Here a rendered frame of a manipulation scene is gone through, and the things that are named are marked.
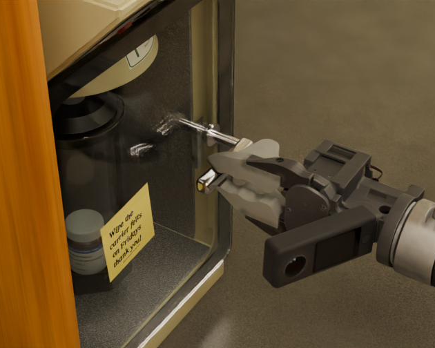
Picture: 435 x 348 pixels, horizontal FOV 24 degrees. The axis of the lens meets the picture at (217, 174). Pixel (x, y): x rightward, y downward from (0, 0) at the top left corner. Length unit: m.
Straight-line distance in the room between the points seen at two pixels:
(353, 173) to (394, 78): 0.70
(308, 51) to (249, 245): 0.50
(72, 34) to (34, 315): 0.23
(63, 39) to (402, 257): 0.39
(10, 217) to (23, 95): 0.12
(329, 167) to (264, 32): 0.80
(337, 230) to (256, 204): 0.11
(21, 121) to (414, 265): 0.42
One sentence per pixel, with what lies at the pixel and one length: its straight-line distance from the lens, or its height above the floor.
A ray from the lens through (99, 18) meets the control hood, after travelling 0.70.
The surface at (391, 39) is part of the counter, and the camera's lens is 1.78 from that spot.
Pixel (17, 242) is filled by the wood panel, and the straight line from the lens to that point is 0.76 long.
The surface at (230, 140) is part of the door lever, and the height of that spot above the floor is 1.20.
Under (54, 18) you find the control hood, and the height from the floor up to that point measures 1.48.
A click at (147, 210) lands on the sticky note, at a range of 1.02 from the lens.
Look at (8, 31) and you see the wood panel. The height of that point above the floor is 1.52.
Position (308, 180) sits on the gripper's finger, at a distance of 0.96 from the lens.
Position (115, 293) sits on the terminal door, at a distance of 1.04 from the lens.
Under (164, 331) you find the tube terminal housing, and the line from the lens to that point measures 1.21.
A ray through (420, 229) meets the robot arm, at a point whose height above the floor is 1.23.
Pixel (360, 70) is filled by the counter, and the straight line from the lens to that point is 1.68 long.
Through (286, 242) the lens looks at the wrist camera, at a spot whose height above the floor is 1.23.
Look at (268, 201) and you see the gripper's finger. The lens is 1.01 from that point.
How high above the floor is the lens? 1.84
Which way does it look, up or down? 39 degrees down
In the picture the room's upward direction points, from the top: straight up
